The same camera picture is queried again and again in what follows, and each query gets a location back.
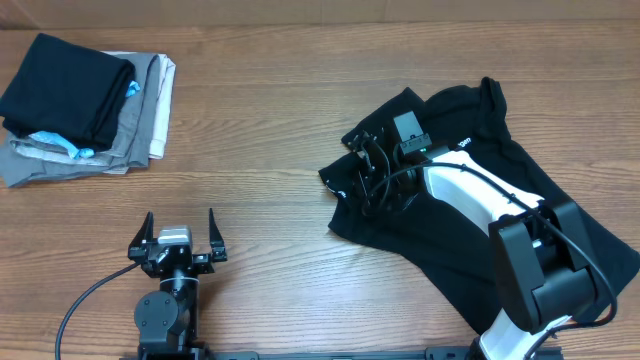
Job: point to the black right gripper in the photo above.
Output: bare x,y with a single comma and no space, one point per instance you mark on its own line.
364,180

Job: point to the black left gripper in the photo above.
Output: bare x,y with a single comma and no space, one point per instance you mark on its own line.
205,262

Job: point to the black polo shirt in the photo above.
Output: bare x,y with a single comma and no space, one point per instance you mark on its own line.
453,253

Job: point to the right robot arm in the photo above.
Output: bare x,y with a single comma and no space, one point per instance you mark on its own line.
540,257

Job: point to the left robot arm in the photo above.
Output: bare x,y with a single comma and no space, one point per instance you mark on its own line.
167,319

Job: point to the white folded garment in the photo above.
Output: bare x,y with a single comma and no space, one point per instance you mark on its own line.
163,107

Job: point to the light blue cloth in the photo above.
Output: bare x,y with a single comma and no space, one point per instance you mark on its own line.
60,142

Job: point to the grey folded garment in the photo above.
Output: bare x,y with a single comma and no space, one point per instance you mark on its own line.
31,158

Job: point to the black folded garment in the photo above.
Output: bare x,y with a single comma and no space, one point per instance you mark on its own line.
67,89

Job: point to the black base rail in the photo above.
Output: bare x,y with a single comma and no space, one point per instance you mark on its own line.
340,355

